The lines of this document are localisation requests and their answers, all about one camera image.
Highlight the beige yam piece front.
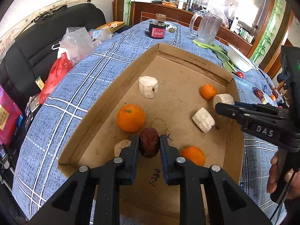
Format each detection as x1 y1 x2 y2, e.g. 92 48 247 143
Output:
114 139 131 157

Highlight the red jujube date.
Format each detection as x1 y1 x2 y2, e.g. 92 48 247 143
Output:
253 88 264 99
139 127 160 158

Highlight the large orange mandarin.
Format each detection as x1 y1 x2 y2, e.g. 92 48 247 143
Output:
117 104 146 133

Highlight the round beige yam piece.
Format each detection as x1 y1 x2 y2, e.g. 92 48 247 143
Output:
138 76 158 99

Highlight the person right hand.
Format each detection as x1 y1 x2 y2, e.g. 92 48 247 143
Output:
266 152 300 200

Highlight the small orange far mandarin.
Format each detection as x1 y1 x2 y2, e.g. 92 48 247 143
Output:
269 94 276 102

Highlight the red jujube date back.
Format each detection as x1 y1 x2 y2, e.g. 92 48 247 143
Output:
253 88 264 99

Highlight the blue plaid tablecloth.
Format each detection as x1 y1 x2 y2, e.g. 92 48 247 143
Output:
12 20 277 219

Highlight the white yam piece back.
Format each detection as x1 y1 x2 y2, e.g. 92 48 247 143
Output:
213 94 234 109

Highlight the red cherry tomato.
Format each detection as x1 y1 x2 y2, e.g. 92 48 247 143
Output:
236 71 244 79

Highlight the white plastic bowl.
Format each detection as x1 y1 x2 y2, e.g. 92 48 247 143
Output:
227 44 255 72

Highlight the green leafy vegetable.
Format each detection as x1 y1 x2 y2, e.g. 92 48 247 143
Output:
192 39 237 74

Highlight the brown cardboard tray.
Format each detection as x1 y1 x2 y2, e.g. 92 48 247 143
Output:
57 43 245 225

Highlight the pink gift bag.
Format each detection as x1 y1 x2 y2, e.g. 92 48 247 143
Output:
0 86 22 145

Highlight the clear plastic pitcher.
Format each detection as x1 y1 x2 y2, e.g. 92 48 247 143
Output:
189 11 222 45

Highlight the red plastic bag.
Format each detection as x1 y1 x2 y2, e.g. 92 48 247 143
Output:
39 52 73 104

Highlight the black leather sofa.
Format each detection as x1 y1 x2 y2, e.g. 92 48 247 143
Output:
1 3 106 111

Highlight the dark jar pink label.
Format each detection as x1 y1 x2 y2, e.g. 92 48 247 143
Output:
145 14 166 39

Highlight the clear plastic bag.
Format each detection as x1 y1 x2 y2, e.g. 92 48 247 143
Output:
52 27 95 66

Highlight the wooden counter cabinet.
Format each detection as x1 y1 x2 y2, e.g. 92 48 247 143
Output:
130 1 252 56

